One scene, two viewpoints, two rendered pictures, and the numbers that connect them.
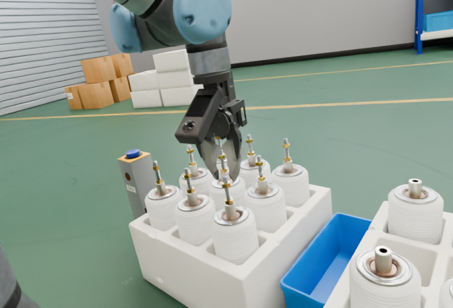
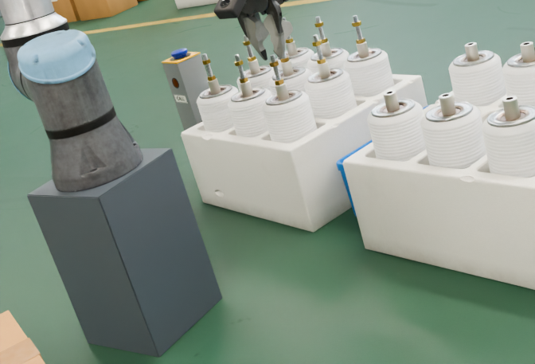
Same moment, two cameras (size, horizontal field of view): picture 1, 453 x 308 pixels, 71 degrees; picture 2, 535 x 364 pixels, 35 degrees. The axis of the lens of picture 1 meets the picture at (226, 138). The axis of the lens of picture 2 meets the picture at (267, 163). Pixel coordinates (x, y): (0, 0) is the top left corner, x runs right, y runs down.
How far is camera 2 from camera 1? 104 cm
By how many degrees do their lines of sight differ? 12
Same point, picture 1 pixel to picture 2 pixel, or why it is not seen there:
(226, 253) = (279, 135)
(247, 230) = (298, 108)
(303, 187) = (378, 72)
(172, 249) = (228, 144)
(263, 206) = (322, 90)
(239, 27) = not seen: outside the picture
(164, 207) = (218, 105)
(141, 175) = (192, 80)
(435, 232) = (489, 95)
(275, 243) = (332, 125)
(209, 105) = not seen: outside the picture
